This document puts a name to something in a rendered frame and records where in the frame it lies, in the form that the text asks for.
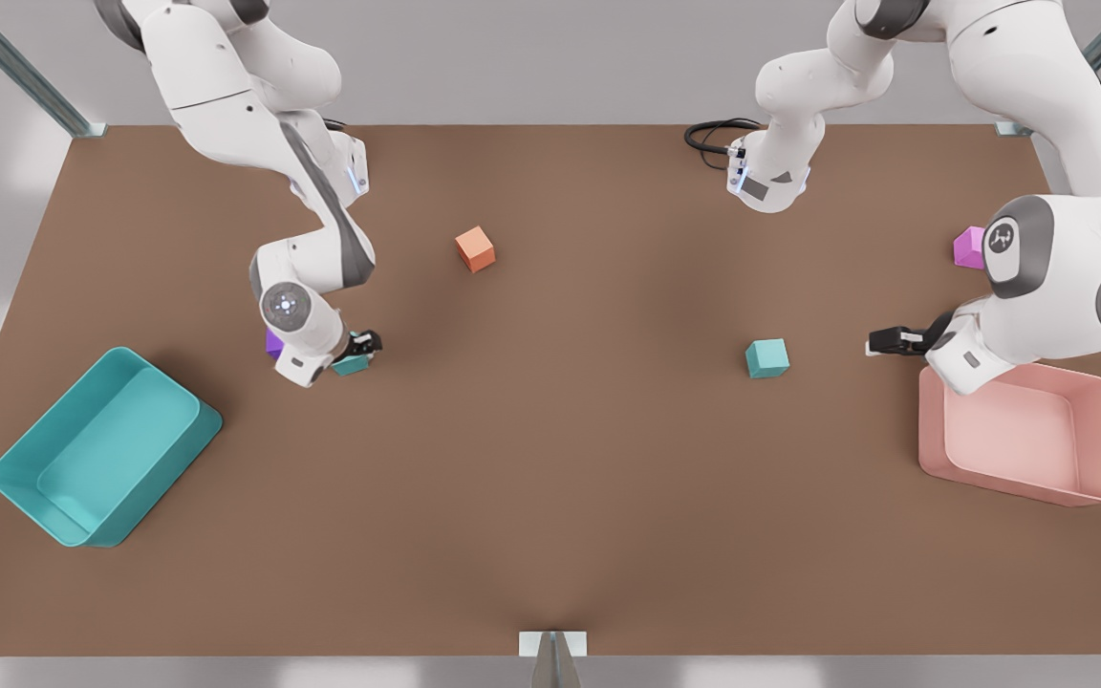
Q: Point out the teal blue cube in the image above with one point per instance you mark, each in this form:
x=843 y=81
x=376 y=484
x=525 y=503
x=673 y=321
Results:
x=352 y=364
x=766 y=358

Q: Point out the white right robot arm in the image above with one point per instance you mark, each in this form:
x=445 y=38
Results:
x=226 y=86

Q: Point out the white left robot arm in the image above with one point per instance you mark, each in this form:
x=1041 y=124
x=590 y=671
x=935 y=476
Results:
x=1047 y=105

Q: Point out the purple cube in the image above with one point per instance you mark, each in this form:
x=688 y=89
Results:
x=273 y=344

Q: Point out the pink magenta cube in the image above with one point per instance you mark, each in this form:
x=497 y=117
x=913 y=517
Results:
x=968 y=247

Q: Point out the orange cube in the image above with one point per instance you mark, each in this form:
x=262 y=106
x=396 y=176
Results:
x=475 y=248

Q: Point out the pink plastic bin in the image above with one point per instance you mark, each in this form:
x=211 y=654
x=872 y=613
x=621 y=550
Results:
x=1024 y=435

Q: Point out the teal plastic bin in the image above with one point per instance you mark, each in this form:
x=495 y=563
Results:
x=101 y=449

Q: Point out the silver frame post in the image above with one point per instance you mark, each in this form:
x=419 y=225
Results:
x=1095 y=57
x=20 y=67
x=553 y=659

